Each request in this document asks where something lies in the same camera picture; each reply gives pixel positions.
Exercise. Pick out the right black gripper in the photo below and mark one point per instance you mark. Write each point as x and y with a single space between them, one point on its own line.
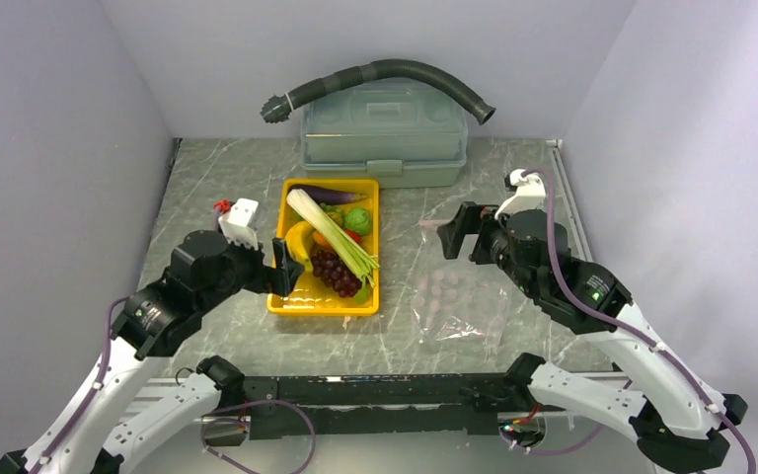
452 233

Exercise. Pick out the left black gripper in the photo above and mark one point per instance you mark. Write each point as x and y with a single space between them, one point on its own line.
281 277

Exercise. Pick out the yellow plastic tray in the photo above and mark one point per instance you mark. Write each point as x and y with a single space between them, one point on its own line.
311 297

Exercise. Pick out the clear zip top bag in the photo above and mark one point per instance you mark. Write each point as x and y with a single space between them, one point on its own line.
456 303

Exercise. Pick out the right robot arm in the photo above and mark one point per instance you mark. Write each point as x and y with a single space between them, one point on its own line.
676 420

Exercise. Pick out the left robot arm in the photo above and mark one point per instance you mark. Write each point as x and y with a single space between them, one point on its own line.
143 330

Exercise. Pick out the yellow toy bananas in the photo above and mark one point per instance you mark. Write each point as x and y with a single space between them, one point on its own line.
299 241

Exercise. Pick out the red toy grapes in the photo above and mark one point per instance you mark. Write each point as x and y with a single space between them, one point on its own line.
330 269

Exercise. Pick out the orange red toy mango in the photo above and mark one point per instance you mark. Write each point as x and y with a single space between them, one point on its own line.
321 241

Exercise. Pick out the green toy grapes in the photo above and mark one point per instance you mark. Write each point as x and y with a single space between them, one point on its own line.
335 213

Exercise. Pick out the purple toy eggplant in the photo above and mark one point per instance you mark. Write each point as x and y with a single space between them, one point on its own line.
328 196

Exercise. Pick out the grey plastic storage box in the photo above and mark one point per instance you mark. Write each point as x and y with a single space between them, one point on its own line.
400 133

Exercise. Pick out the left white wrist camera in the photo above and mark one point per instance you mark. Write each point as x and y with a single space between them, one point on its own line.
238 221

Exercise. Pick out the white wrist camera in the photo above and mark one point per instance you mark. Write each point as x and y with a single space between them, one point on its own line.
238 221
526 190

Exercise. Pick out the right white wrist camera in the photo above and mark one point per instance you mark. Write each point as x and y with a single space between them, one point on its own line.
526 190

